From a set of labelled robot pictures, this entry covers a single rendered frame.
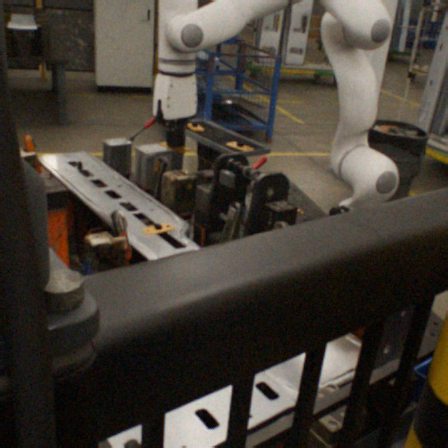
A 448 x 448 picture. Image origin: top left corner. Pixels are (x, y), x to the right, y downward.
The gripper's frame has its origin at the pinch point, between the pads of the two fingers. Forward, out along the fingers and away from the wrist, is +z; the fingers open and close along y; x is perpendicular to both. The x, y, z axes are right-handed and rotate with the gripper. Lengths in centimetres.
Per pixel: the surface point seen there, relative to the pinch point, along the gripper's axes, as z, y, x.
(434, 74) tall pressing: 39, -470, -140
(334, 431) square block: 20, 31, 70
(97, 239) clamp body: 20.4, 22.8, -0.2
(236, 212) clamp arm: 17.2, -8.6, 13.8
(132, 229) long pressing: 25.0, 7.6, -7.5
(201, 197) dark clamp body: 20.3, -13.9, -4.4
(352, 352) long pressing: 26, 7, 59
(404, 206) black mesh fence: -30, 69, 89
